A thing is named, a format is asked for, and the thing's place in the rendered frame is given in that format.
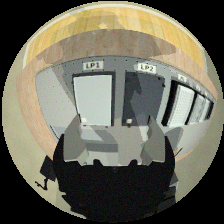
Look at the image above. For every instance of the white control panel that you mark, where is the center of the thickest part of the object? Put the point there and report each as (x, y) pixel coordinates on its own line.
(106, 153)

